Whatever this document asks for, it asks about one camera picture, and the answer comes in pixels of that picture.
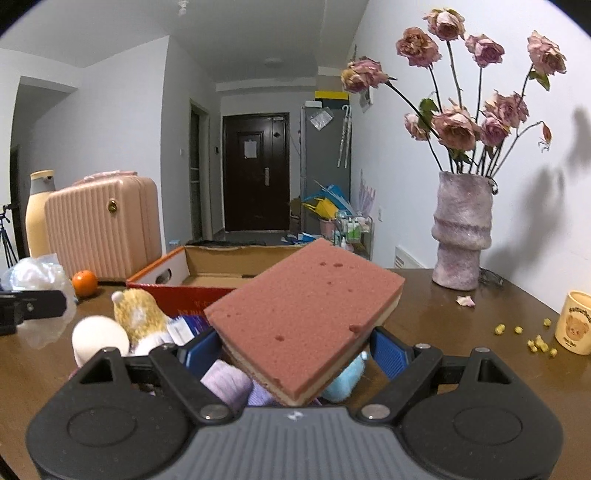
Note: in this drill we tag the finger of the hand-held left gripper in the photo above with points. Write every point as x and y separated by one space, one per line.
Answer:
41 304

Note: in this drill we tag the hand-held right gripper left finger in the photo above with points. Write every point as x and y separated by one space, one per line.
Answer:
201 353

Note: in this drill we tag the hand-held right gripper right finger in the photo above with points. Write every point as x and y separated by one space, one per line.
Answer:
390 353

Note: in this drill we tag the light blue plush toy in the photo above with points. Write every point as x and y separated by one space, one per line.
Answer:
344 385

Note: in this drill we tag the yellow plush toy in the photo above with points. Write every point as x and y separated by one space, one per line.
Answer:
138 309

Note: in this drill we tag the orange sided cardboard box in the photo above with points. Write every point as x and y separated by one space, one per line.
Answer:
207 265

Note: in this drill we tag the red sponge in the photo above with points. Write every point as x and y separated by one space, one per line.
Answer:
304 314

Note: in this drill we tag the white round soft ball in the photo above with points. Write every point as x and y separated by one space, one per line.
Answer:
99 341

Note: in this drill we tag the blue packet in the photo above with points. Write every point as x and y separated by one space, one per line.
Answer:
189 325

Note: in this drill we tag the clear plastic bag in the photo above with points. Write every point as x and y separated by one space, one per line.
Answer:
37 274

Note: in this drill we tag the purple knitted cloth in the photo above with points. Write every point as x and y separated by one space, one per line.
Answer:
226 383

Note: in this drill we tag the orange fruit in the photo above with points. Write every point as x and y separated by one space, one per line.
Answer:
85 283

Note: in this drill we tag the black tripod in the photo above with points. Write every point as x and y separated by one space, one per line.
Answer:
5 240

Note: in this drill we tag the beige bottle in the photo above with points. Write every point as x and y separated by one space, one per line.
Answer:
37 217

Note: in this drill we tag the fallen rose petal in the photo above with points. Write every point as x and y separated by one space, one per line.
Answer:
465 301

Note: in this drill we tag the white printed box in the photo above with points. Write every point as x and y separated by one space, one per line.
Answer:
408 257

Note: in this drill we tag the pink ribbed suitcase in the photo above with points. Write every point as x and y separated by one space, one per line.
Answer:
101 226

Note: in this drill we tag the scattered yellow buds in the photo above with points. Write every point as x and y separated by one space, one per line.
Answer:
499 329

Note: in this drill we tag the black bag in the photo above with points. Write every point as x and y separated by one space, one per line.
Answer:
221 242

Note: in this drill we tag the pink bucket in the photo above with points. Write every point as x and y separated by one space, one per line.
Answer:
328 227

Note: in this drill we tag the purple fuzzy vase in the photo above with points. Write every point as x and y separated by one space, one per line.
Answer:
461 230

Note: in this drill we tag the purple feather decoration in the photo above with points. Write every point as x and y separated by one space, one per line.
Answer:
367 196

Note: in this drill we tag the pile of blue yellow bags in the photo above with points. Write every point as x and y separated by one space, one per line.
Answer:
323 205

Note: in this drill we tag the dark brown door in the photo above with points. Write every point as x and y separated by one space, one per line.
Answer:
256 194

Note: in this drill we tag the small cardboard box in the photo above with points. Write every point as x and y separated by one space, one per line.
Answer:
295 210

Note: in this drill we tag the cream mug with bear print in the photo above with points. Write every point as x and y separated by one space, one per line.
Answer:
575 323

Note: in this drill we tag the grey refrigerator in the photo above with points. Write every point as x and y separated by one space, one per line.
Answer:
323 157

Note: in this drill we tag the paper sheet on door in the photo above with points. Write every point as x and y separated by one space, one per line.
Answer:
250 149

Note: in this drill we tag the white folded umbrella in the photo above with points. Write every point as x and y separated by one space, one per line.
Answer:
344 138

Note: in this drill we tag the bunch of dried roses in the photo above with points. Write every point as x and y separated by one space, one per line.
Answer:
455 129

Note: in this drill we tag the clear plastic pouch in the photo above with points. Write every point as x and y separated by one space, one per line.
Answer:
321 119

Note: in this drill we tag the yellow and black box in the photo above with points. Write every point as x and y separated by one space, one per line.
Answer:
332 95

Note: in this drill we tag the side door frame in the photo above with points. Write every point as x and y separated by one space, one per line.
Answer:
198 170

